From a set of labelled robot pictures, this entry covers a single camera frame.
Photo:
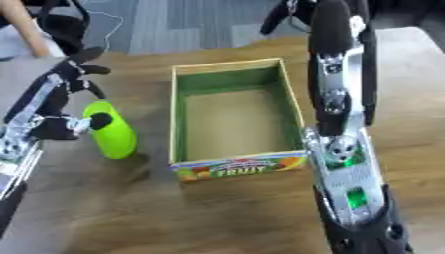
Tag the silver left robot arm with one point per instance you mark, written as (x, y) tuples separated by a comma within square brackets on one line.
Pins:
[(16, 155)]

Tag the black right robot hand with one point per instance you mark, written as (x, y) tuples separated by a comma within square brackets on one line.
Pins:
[(336, 82)]

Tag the person's forearm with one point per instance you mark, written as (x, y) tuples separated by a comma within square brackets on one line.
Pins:
[(23, 26)]

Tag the black bag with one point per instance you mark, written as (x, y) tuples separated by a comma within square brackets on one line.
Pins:
[(63, 26)]

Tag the green cylinder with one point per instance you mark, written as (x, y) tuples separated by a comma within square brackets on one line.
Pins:
[(116, 139)]

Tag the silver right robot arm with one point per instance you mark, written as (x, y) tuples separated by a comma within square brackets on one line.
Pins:
[(353, 185)]

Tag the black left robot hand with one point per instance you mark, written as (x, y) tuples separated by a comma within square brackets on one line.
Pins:
[(55, 99)]

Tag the cardboard box with green inside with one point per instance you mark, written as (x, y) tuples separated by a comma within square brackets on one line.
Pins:
[(237, 122)]

